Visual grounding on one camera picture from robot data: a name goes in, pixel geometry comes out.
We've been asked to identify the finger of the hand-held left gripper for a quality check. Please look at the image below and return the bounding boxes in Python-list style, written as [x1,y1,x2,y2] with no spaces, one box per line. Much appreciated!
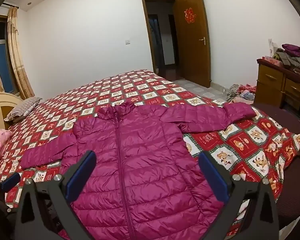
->
[0,172,21,196]

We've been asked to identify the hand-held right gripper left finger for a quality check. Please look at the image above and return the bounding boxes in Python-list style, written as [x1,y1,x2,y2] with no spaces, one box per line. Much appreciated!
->
[14,150,97,240]

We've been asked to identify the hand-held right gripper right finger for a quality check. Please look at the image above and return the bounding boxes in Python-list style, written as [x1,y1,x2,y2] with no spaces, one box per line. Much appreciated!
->
[199,151,280,240]

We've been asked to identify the magenta puffer jacket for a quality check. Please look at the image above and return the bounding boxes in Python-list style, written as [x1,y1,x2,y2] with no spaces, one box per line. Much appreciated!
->
[20,102,257,240]

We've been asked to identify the heap of grey clothes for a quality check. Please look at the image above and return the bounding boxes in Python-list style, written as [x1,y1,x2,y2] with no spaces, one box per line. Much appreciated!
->
[272,48,300,77]

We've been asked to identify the striped pillow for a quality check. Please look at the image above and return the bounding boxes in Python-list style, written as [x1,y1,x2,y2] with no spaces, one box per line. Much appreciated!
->
[4,97,43,123]

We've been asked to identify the cream wooden headboard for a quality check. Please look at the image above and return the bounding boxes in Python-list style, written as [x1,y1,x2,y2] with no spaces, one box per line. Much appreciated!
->
[0,92,24,123]

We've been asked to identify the dark maroon mattress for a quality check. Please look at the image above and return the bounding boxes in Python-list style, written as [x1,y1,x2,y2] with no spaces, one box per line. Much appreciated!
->
[252,102,300,230]

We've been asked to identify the red bear-print bedspread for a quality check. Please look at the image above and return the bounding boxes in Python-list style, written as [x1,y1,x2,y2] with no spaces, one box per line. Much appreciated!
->
[0,69,300,240]

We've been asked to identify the wooden dresser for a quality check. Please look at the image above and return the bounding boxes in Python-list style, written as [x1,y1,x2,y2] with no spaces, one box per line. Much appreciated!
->
[255,59,300,110]

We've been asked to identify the window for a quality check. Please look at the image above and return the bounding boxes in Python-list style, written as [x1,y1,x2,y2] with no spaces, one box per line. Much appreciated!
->
[0,17,17,94]

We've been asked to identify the brown wooden door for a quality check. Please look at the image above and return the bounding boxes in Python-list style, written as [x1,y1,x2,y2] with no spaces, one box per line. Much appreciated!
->
[173,0,212,88]

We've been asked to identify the pink box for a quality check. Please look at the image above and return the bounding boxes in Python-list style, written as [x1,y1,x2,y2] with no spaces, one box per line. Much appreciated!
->
[261,56,284,67]

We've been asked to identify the purple garment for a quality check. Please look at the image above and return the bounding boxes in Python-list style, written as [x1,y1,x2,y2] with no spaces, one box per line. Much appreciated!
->
[282,44,300,58]

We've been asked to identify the red paper door decoration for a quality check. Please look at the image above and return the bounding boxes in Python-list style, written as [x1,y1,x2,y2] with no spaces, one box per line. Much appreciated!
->
[184,7,197,24]

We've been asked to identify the white wall paper note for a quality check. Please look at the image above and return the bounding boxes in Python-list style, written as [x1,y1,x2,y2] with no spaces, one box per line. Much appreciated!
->
[268,38,278,55]

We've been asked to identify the brown door frame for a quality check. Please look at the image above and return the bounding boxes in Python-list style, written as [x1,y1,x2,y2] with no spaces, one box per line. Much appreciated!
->
[141,0,183,74]

